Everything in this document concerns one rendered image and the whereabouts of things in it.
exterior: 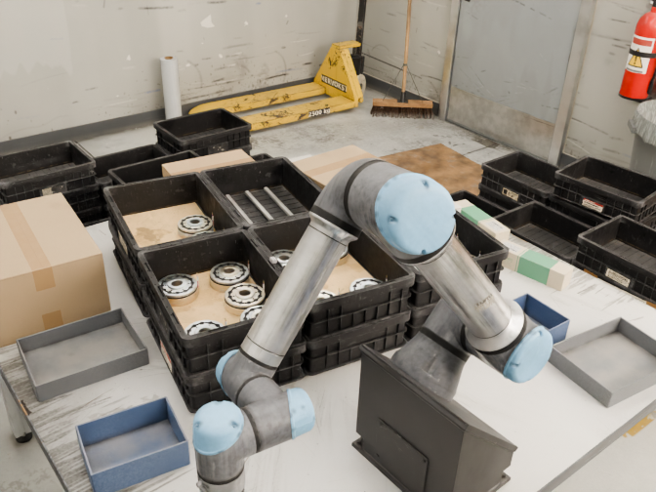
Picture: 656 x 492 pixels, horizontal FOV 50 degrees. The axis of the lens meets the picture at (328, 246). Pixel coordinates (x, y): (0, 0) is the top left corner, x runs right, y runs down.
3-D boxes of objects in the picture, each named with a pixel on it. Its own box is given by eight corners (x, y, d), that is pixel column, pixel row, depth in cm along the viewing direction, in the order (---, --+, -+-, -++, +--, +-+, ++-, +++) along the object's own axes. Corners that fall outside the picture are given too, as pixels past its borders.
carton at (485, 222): (449, 217, 247) (451, 202, 244) (463, 214, 250) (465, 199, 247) (493, 249, 230) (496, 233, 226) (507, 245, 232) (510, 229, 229)
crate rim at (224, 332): (308, 314, 161) (309, 306, 160) (184, 349, 149) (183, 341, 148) (245, 235, 191) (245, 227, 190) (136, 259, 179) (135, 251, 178)
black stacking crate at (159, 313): (307, 347, 166) (308, 307, 161) (187, 383, 154) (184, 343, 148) (246, 265, 196) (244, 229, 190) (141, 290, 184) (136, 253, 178)
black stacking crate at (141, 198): (245, 264, 196) (244, 229, 191) (141, 289, 184) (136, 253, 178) (200, 204, 226) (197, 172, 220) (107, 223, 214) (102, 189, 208)
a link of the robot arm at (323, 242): (332, 134, 121) (195, 377, 123) (366, 147, 112) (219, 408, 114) (377, 164, 128) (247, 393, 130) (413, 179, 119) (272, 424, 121)
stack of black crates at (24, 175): (85, 224, 345) (70, 139, 322) (109, 250, 326) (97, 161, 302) (1, 248, 324) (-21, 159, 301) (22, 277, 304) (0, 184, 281)
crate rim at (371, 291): (417, 284, 174) (418, 276, 172) (309, 314, 161) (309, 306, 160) (341, 214, 204) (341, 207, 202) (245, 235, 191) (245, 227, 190)
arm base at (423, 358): (463, 409, 144) (489, 369, 144) (423, 387, 134) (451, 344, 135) (417, 374, 156) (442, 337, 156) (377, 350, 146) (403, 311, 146)
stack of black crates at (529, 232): (594, 305, 300) (613, 237, 283) (552, 330, 284) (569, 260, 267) (520, 264, 327) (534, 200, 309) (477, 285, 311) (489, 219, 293)
